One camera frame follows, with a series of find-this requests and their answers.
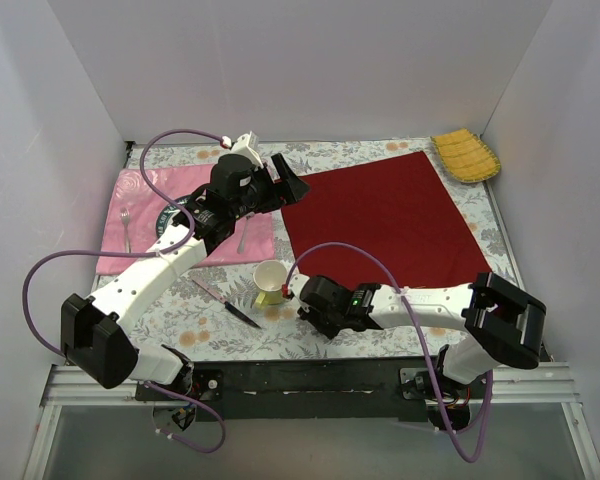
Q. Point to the floral tablecloth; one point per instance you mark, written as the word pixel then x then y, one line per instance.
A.
pixel 187 318

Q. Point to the black blade knife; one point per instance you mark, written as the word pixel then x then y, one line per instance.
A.
pixel 231 308

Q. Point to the aluminium frame rail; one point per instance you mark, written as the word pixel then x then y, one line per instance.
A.
pixel 549 383

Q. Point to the yellow mug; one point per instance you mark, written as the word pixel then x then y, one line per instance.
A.
pixel 269 277

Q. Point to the silver spoon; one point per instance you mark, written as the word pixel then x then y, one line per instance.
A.
pixel 241 246

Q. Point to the silver fork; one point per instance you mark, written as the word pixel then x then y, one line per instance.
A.
pixel 125 219

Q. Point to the white plate blue rim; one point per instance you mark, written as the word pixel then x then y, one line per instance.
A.
pixel 165 217

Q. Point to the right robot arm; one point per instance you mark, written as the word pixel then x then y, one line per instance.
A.
pixel 501 324

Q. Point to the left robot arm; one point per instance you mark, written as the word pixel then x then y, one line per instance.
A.
pixel 95 331

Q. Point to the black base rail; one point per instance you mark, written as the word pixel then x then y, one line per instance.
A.
pixel 304 389

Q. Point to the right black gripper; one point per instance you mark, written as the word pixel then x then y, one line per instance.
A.
pixel 307 310

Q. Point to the yellow bamboo tray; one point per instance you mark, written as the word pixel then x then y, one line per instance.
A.
pixel 466 157

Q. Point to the dark red cloth napkin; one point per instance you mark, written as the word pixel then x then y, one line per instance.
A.
pixel 392 217

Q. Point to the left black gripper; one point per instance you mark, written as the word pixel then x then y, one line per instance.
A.
pixel 273 180

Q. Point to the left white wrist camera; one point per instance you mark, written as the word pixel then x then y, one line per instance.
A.
pixel 245 145

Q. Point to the pink placemat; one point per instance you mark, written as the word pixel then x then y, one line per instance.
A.
pixel 134 210

